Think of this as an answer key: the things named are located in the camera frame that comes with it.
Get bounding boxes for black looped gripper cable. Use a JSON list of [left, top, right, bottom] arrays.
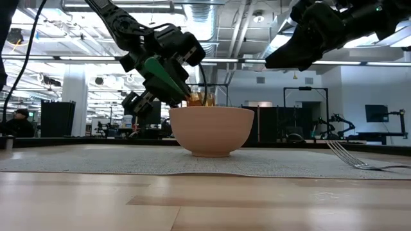
[[198, 62, 209, 107]]

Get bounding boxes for white pillar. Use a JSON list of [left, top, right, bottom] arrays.
[[62, 65, 89, 137]]

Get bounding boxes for fork with orange-red handle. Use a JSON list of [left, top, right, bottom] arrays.
[[325, 139, 411, 171]]

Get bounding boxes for grey woven placemat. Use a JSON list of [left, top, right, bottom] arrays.
[[0, 146, 411, 180]]

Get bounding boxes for wall monitor on arm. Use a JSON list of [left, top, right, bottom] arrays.
[[364, 104, 408, 140]]

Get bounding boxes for spoon with green handle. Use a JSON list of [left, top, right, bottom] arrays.
[[143, 56, 192, 99]]

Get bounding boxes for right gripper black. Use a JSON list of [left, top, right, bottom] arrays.
[[265, 0, 347, 72]]

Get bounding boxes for white plastic container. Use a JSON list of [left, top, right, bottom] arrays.
[[121, 114, 134, 130]]

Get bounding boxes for pink ceramic bowl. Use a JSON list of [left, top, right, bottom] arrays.
[[168, 106, 256, 158]]

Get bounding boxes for black hanging cable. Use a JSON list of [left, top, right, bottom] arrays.
[[1, 0, 48, 124]]

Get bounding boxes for ceiling light strip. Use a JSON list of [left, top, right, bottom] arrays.
[[200, 58, 411, 67], [1, 55, 117, 62]]

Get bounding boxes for amber ribbed plastic cup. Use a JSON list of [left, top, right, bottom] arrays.
[[186, 91, 216, 108]]

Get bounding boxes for tall black metal frame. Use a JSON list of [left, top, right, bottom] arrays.
[[283, 86, 329, 142]]

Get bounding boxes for black partition cabinet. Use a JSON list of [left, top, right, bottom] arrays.
[[40, 100, 76, 138]]

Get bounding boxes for background black robot arms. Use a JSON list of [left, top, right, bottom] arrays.
[[311, 113, 356, 141]]

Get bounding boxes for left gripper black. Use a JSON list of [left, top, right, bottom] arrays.
[[120, 24, 206, 116]]

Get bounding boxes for person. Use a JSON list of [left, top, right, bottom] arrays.
[[0, 108, 35, 139]]

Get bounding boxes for silver ceiling duct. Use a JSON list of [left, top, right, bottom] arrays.
[[184, 0, 220, 55]]

